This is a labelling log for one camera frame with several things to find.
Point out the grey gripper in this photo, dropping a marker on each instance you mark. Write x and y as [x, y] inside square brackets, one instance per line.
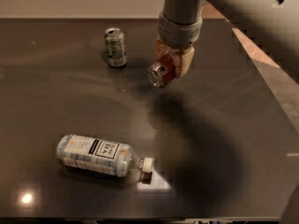
[179, 33]

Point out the red coke can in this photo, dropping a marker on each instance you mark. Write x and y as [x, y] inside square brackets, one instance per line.
[162, 72]

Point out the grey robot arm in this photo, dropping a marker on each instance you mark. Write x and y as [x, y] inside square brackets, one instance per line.
[236, 152]

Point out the green white soda can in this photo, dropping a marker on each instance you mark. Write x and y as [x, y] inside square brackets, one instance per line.
[115, 46]

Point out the clear tea bottle white label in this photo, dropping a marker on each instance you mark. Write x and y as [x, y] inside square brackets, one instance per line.
[101, 156]

